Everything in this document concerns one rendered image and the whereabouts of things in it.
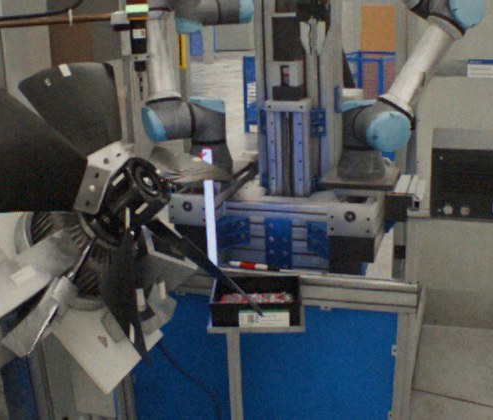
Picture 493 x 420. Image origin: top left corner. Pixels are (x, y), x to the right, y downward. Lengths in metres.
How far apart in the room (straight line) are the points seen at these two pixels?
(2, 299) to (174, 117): 1.08
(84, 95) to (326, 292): 0.80
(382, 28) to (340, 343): 7.82
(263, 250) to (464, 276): 1.38
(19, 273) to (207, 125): 1.06
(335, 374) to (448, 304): 1.52
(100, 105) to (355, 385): 1.03
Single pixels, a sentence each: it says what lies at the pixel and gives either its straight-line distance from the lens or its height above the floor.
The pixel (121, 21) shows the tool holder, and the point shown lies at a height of 1.53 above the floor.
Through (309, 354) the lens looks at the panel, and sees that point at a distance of 1.86.
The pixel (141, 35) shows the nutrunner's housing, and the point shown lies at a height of 1.50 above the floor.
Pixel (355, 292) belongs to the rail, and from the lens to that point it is 1.73.
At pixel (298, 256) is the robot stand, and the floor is 0.78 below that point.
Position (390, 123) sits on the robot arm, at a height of 1.23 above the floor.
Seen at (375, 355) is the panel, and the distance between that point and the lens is 1.82.
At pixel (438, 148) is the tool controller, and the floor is 1.22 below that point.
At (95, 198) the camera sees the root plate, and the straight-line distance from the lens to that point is 1.28.
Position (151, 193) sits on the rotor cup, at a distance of 1.28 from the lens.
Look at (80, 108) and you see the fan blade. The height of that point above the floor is 1.36.
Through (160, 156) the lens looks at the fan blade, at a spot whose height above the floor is 1.20.
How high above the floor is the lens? 1.54
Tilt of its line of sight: 16 degrees down
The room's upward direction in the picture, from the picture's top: 2 degrees counter-clockwise
